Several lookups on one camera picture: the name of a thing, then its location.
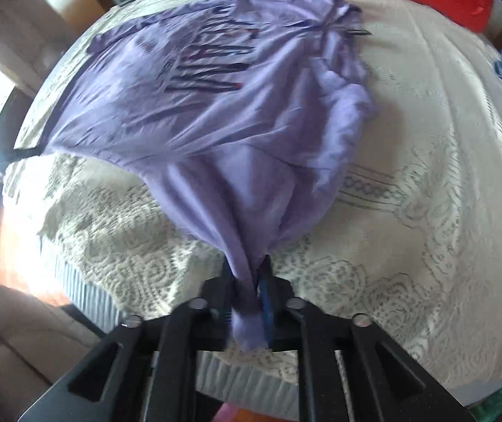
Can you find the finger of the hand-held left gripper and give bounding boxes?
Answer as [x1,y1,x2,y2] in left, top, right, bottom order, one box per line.
[11,147,52,161]

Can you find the purple printed t-shirt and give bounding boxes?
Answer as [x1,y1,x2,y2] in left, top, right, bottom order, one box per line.
[42,0,377,352]

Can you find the pink object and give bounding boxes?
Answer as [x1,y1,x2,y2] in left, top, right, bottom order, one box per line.
[213,407,252,422]

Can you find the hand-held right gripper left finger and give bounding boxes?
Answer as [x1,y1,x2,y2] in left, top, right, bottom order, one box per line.
[18,262,238,422]

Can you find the beige lace bedspread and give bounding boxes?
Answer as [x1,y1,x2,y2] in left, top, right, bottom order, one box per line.
[14,0,502,409]

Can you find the beige leather sofa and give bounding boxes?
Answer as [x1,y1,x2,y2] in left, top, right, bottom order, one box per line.
[0,283,117,422]

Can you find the dark green cloth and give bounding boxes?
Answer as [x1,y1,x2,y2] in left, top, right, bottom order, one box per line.
[470,386,502,422]

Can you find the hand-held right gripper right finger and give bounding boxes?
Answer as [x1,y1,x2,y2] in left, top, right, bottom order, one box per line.
[257,255,476,422]

